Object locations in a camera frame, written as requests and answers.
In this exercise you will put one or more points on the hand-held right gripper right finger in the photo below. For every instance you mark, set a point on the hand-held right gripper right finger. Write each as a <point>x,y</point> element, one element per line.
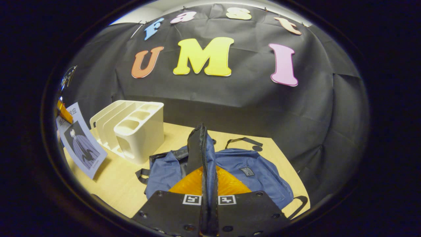
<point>250,217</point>

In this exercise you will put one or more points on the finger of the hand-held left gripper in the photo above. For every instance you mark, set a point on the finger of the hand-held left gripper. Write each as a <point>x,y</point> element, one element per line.
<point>64,112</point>

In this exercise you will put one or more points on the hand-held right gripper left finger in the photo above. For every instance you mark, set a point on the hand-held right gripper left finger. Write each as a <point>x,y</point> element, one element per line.
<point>171,217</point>

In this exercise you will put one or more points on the grey book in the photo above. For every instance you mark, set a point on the grey book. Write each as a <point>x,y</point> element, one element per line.
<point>82,144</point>

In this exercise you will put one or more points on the blue schoolbag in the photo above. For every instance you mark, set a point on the blue schoolbag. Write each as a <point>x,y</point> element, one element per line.
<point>256,171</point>

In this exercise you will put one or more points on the cream plastic bookshelf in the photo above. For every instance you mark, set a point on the cream plastic bookshelf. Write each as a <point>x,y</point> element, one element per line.
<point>141,135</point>

